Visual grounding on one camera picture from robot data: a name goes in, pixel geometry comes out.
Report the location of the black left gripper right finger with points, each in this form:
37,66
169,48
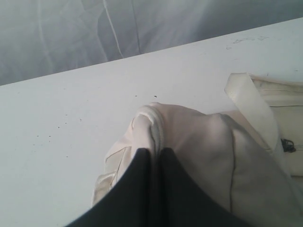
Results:
183,203

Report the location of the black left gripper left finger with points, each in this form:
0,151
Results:
127,203

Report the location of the cream fabric duffel bag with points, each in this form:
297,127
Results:
249,161

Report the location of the white backdrop curtain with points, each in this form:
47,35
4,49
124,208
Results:
43,37

